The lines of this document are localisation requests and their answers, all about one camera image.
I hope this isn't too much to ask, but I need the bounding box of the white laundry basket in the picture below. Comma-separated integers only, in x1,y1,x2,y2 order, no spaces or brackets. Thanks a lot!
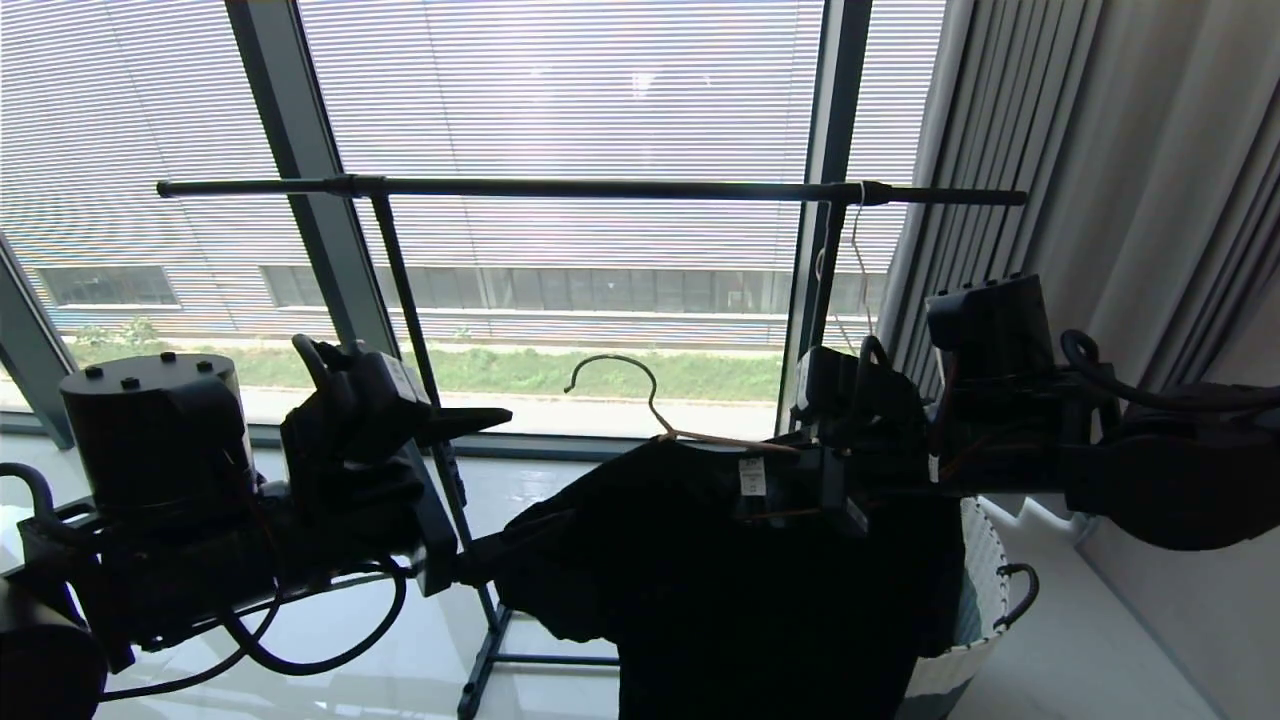
900,497,1041,720

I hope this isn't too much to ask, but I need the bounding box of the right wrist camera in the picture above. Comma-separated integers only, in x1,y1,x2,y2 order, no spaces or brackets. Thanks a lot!
795,345,926,451

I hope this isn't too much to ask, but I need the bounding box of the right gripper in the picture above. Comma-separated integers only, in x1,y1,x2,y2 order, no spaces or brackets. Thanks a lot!
815,440,946,536

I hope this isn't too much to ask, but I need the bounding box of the grey curtain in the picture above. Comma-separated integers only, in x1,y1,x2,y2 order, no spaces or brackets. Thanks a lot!
870,0,1280,546

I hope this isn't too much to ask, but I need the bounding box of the window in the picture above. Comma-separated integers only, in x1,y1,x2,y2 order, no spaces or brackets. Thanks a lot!
0,0,946,451

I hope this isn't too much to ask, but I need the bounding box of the black clothes rack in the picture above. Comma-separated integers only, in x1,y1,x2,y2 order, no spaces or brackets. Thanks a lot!
158,175,1028,720

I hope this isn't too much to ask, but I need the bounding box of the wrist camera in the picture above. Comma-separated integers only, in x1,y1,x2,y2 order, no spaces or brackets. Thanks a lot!
795,345,926,451
280,340,433,476

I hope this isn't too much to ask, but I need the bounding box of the pink clothes hanger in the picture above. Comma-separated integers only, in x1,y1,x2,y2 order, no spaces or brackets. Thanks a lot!
815,205,879,346
563,353,823,523

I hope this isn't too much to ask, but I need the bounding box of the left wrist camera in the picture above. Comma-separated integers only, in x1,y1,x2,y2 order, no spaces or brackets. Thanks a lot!
280,340,433,476

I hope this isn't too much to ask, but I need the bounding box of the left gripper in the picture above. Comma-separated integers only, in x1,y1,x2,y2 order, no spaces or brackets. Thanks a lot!
255,405,514,598

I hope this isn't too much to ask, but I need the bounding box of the black short-sleeved shirt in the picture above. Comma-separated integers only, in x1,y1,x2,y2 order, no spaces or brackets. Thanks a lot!
490,437,966,720

